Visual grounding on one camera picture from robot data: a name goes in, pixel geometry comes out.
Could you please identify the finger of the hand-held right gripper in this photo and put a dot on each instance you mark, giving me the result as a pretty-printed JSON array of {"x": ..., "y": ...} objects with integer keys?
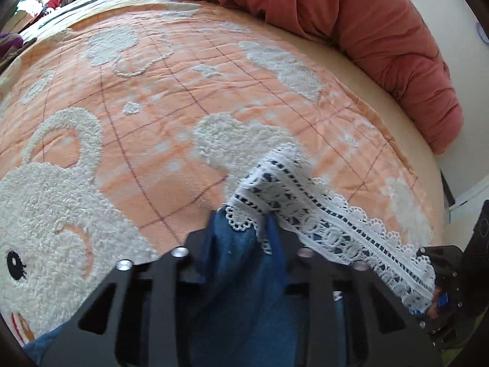
[
  {"x": 447, "y": 325},
  {"x": 445, "y": 271}
]

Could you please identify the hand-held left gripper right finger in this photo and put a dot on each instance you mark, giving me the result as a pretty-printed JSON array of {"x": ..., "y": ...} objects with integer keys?
[{"x": 324, "y": 298}]

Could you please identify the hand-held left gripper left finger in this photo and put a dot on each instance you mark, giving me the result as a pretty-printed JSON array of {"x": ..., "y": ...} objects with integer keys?
[{"x": 160, "y": 294}]

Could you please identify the orange white bear blanket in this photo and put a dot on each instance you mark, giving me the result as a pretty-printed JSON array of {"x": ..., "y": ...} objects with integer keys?
[{"x": 172, "y": 103}]

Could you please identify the red rolled duvet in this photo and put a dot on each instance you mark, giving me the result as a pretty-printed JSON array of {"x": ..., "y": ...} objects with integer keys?
[{"x": 363, "y": 30}]

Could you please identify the purple striped pillow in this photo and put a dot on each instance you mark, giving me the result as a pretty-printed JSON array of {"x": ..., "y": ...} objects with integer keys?
[{"x": 9, "y": 47}]

